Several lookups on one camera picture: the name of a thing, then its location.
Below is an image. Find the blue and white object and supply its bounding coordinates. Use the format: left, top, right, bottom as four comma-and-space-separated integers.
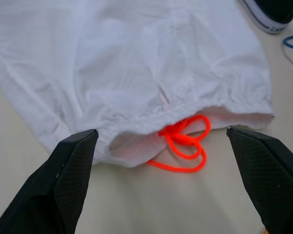
238, 0, 293, 34

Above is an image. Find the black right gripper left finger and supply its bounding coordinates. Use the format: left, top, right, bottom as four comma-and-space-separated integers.
0, 129, 99, 234

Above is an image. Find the blue cable loop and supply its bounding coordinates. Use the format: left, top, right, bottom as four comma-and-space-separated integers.
283, 35, 293, 51

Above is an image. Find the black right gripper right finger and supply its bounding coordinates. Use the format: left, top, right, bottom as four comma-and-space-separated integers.
226, 126, 293, 234

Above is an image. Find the white pleated fabric garment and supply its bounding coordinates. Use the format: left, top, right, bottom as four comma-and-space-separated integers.
0, 0, 275, 169

